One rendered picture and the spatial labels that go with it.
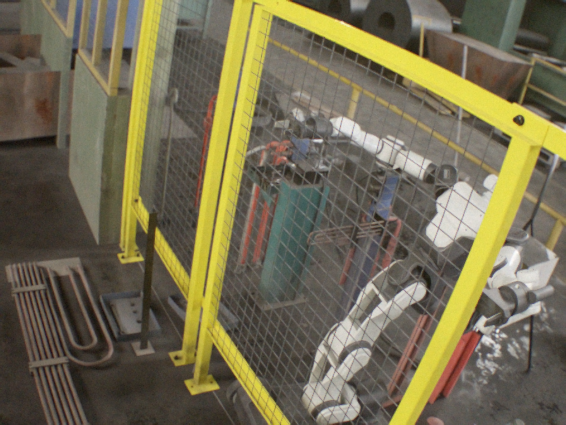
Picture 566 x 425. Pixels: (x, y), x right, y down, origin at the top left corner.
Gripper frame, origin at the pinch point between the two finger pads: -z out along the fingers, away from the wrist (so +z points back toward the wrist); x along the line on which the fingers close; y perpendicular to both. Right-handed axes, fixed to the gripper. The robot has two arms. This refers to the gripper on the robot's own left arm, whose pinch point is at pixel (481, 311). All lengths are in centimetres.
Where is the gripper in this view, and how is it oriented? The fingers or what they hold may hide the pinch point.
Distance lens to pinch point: 143.6
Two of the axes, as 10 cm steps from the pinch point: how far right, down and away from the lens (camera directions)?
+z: 8.6, -1.0, 5.1
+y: -1.9, 8.6, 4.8
